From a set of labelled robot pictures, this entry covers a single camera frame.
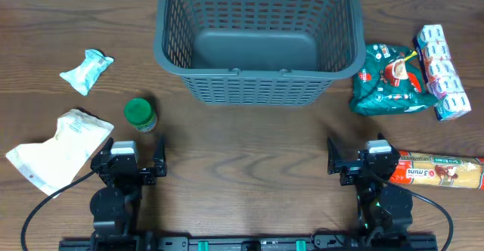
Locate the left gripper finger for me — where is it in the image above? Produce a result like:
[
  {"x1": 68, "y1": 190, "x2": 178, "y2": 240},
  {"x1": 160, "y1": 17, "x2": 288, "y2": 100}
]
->
[
  {"x1": 100, "y1": 138, "x2": 113, "y2": 156},
  {"x1": 152, "y1": 137, "x2": 167, "y2": 177}
]

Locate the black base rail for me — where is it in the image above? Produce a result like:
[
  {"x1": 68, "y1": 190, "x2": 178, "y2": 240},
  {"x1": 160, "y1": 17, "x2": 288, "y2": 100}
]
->
[{"x1": 58, "y1": 233, "x2": 438, "y2": 251}]

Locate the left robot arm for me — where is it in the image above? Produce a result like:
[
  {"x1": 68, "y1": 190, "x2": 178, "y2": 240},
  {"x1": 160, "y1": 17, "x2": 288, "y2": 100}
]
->
[{"x1": 89, "y1": 138, "x2": 167, "y2": 250}]

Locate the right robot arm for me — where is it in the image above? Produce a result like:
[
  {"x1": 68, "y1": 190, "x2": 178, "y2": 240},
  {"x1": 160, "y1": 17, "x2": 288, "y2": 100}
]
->
[{"x1": 327, "y1": 134, "x2": 413, "y2": 248}]

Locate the tissue multipack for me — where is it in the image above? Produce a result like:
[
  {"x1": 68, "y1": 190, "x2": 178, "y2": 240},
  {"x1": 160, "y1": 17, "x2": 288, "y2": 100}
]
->
[{"x1": 413, "y1": 24, "x2": 472, "y2": 121}]

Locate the green coffee bag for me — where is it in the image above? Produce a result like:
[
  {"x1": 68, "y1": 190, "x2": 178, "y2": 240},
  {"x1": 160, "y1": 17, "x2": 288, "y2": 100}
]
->
[{"x1": 349, "y1": 44, "x2": 437, "y2": 116}]

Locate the cream paper pouch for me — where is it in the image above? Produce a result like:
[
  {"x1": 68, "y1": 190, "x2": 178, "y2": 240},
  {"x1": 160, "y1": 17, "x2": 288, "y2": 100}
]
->
[{"x1": 5, "y1": 109, "x2": 114, "y2": 195}]

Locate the light blue snack packet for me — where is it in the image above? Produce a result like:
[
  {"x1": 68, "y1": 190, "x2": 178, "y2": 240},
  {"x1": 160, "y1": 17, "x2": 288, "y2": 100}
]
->
[{"x1": 60, "y1": 49, "x2": 114, "y2": 96}]

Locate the orange spaghetti packet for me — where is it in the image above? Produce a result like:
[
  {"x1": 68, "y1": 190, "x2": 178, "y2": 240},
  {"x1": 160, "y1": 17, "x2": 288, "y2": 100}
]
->
[{"x1": 389, "y1": 150, "x2": 483, "y2": 190}]

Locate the green lid jar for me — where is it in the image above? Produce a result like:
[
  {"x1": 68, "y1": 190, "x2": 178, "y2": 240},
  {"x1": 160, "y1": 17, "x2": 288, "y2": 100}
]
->
[{"x1": 124, "y1": 98, "x2": 158, "y2": 132}]

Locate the grey plastic basket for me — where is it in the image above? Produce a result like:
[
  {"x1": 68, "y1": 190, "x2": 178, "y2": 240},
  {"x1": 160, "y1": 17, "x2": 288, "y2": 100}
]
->
[{"x1": 154, "y1": 0, "x2": 365, "y2": 106}]

